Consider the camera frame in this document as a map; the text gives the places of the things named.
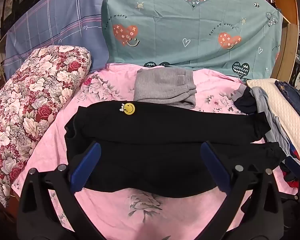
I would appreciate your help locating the wooden bed frame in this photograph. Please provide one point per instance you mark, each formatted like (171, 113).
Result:
(288, 42)

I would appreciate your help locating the teal heart-printed sheet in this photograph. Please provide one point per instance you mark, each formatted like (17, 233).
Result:
(177, 30)

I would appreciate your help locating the red floral pillow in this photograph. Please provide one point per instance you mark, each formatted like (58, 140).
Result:
(27, 105)

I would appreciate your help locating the black pants with smiley patch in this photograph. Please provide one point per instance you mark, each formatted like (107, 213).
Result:
(152, 135)

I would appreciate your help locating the red garment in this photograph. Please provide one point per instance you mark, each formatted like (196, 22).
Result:
(292, 183)

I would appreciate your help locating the blue jeans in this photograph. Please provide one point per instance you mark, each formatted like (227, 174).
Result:
(297, 100)

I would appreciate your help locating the pink floral bedsheet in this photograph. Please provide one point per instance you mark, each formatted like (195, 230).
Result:
(110, 210)

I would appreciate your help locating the blue garment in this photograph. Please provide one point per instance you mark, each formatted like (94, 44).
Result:
(293, 155)

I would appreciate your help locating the blue plaid pillow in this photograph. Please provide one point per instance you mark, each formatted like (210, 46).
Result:
(60, 22)

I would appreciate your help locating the dark carved picture screen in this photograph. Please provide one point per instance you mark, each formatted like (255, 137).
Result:
(12, 7)

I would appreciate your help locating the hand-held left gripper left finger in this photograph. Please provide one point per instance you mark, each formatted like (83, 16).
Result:
(86, 165)

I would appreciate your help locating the folded grey pants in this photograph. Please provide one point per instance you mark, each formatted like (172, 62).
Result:
(162, 87)

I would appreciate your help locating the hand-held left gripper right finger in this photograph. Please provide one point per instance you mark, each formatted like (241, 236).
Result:
(215, 165)

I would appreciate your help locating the pile of dark clothes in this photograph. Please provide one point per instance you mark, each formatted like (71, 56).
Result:
(272, 127)

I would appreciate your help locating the black garment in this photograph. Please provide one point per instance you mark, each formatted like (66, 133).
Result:
(247, 102)

